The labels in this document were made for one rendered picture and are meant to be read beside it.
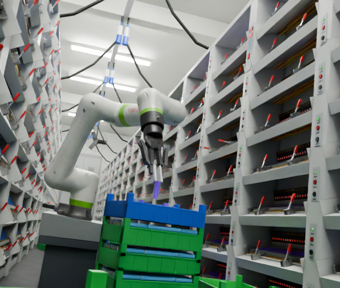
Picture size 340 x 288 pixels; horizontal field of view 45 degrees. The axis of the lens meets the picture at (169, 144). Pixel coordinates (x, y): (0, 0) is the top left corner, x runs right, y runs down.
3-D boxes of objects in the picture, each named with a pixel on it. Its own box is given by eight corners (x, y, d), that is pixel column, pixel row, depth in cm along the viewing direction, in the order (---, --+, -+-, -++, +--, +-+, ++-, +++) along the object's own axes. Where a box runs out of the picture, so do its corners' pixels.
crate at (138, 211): (125, 218, 130) (129, 192, 131) (103, 215, 147) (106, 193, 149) (204, 228, 143) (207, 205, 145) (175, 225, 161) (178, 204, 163)
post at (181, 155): (162, 278, 331) (187, 72, 366) (159, 276, 340) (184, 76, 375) (186, 280, 335) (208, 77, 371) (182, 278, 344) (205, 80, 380)
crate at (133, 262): (118, 270, 126) (122, 243, 128) (95, 262, 144) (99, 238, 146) (199, 276, 140) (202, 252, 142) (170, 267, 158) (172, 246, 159)
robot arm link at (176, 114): (120, 121, 197) (127, 99, 199) (139, 129, 204) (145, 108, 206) (167, 119, 169) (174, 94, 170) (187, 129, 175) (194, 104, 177)
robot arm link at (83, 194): (59, 202, 217) (68, 167, 220) (85, 207, 226) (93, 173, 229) (70, 204, 207) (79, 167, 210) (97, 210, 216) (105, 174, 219)
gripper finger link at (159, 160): (152, 144, 160) (155, 145, 161) (156, 170, 154) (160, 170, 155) (156, 139, 157) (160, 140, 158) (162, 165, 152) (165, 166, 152)
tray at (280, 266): (306, 286, 145) (298, 246, 146) (236, 266, 202) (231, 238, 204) (354, 274, 150) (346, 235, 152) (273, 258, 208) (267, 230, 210)
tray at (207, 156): (239, 150, 224) (236, 132, 225) (203, 163, 281) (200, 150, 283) (272, 144, 229) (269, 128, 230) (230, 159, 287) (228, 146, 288)
